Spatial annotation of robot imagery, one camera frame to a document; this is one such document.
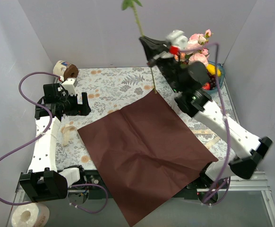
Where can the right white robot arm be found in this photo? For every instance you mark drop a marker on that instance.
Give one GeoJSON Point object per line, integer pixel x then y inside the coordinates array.
{"type": "Point", "coordinates": [191, 99]}

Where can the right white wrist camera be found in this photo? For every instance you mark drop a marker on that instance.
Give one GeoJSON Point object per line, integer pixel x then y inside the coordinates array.
{"type": "Point", "coordinates": [178, 38]}

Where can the peach rose stem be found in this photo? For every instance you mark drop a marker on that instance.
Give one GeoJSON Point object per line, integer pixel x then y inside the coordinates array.
{"type": "Point", "coordinates": [132, 4]}

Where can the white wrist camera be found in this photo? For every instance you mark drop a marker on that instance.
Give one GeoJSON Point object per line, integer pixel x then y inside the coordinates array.
{"type": "Point", "coordinates": [69, 85]}
{"type": "Point", "coordinates": [178, 38]}

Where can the white tissue roll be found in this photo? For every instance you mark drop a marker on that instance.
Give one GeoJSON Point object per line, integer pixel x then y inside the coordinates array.
{"type": "Point", "coordinates": [30, 215]}

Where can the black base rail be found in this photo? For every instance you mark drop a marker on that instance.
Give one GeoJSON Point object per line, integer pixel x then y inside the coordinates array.
{"type": "Point", "coordinates": [93, 186]}

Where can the red apple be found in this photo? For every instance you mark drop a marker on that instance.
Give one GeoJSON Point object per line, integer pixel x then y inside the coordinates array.
{"type": "Point", "coordinates": [206, 86]}

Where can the red wrapping paper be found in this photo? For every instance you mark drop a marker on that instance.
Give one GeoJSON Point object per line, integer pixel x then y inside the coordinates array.
{"type": "Point", "coordinates": [145, 154]}

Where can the deep pink rose stem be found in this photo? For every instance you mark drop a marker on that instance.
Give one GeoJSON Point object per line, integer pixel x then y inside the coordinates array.
{"type": "Point", "coordinates": [199, 41]}

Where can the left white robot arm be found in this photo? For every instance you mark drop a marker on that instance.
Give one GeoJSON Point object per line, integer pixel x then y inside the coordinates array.
{"type": "Point", "coordinates": [43, 182]}

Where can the brown-ended paper roll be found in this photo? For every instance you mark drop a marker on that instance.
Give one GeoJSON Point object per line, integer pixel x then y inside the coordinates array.
{"type": "Point", "coordinates": [65, 70]}

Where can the pale pink rose stem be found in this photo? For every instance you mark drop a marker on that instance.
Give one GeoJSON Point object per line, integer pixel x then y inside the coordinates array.
{"type": "Point", "coordinates": [189, 58]}

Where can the right yellow mango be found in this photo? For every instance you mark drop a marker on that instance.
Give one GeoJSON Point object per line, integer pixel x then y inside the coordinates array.
{"type": "Point", "coordinates": [212, 70]}

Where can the floral patterned table mat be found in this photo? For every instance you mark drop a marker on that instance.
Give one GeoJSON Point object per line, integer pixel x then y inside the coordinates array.
{"type": "Point", "coordinates": [108, 90]}

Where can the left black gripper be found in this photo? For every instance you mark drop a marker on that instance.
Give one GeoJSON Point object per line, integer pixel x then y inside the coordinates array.
{"type": "Point", "coordinates": [84, 104]}

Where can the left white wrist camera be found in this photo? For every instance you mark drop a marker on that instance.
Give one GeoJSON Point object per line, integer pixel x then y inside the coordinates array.
{"type": "Point", "coordinates": [69, 85]}

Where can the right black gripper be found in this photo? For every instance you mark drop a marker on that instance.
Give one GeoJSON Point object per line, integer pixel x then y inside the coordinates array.
{"type": "Point", "coordinates": [159, 55]}

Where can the dark red grape bunch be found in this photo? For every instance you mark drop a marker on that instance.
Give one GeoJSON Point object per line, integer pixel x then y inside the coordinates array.
{"type": "Point", "coordinates": [212, 82]}

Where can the teal plastic fruit basket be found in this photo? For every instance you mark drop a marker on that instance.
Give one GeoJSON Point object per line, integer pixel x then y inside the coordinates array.
{"type": "Point", "coordinates": [220, 79]}

